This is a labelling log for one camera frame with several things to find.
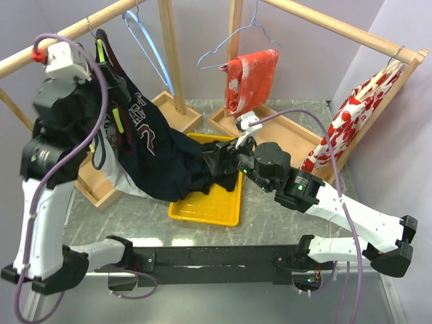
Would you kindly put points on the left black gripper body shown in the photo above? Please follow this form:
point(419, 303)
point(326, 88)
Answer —
point(90, 93)

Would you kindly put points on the right wooden clothes rack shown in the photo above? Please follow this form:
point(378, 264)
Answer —
point(293, 138)

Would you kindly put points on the wooden clothes rack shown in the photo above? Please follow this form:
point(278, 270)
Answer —
point(293, 138)
point(183, 118)

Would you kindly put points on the yellow plastic tray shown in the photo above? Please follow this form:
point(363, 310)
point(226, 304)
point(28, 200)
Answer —
point(218, 207)

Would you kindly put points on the cream plastic hanger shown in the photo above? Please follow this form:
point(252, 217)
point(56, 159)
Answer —
point(378, 79)

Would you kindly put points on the left wooden clothes rack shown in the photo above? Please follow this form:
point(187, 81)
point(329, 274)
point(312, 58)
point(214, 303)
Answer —
point(183, 118)

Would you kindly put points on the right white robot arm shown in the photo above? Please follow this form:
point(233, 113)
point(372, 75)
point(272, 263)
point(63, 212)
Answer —
point(383, 240)

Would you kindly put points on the navy maroon-trimmed tank top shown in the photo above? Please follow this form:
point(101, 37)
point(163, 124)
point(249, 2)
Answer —
point(164, 163)

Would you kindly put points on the light blue plastic hanger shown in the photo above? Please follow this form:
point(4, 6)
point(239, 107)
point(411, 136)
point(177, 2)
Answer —
point(156, 60)

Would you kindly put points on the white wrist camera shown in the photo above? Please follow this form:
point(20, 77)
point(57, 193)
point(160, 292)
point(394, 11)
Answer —
point(248, 124)
point(61, 60)

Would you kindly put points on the green plastic hanger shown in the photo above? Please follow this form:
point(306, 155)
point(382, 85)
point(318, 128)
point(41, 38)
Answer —
point(115, 110)

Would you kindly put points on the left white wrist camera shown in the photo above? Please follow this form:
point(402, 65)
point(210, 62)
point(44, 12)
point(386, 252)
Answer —
point(61, 60)

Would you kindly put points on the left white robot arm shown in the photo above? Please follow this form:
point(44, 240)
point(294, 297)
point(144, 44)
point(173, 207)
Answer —
point(49, 176)

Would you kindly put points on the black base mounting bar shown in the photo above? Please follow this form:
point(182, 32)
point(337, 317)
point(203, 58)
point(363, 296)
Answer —
point(224, 264)

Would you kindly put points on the orange white tie-dye garment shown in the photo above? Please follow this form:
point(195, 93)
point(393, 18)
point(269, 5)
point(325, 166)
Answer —
point(249, 80)

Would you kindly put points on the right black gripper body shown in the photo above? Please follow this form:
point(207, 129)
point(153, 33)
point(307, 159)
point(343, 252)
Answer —
point(242, 159)

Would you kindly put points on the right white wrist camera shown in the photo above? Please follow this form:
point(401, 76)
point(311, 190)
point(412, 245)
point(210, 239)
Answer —
point(248, 124)

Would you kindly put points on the red floral white garment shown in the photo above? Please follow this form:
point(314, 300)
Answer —
point(348, 121)

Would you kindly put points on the white navy graphic tank top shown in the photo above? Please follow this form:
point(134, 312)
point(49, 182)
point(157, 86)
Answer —
point(105, 159)

